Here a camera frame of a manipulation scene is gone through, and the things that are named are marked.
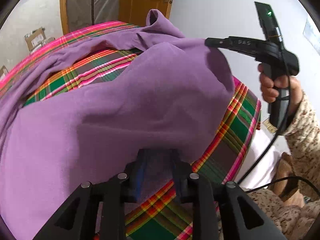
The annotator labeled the beige patterned left sleeve forearm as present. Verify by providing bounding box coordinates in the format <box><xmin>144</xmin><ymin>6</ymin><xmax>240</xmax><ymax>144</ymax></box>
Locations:
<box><xmin>248</xmin><ymin>189</ymin><xmax>319</xmax><ymax>239</ymax></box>

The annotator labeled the colourful plaid bed sheet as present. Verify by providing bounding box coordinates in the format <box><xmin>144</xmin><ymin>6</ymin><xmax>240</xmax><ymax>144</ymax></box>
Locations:
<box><xmin>1</xmin><ymin>21</ymin><xmax>261</xmax><ymax>239</ymax></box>

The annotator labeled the beige patterned right sleeve forearm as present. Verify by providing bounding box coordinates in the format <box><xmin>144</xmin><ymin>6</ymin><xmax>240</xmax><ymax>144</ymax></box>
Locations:
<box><xmin>283</xmin><ymin>94</ymin><xmax>319</xmax><ymax>189</ymax></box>

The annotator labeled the person's right hand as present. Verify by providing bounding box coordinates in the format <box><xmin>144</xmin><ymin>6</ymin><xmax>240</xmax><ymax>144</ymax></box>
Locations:
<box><xmin>258</xmin><ymin>63</ymin><xmax>303</xmax><ymax>112</ymax></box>

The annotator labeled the purple fleece garment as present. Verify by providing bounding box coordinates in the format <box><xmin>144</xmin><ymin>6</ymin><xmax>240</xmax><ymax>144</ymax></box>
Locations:
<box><xmin>1</xmin><ymin>10</ymin><xmax>234</xmax><ymax>239</ymax></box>

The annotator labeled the grey plastic door curtain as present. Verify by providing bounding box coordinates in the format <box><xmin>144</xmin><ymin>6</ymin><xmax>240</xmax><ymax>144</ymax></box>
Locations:
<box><xmin>60</xmin><ymin>0</ymin><xmax>120</xmax><ymax>33</ymax></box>

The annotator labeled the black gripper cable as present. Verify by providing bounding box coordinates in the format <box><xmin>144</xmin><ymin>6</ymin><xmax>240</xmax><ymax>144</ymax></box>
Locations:
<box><xmin>236</xmin><ymin>74</ymin><xmax>320</xmax><ymax>193</ymax></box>

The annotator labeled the brown cardboard box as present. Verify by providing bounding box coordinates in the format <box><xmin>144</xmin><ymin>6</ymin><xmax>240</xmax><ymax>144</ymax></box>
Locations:
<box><xmin>24</xmin><ymin>27</ymin><xmax>55</xmax><ymax>54</ymax></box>

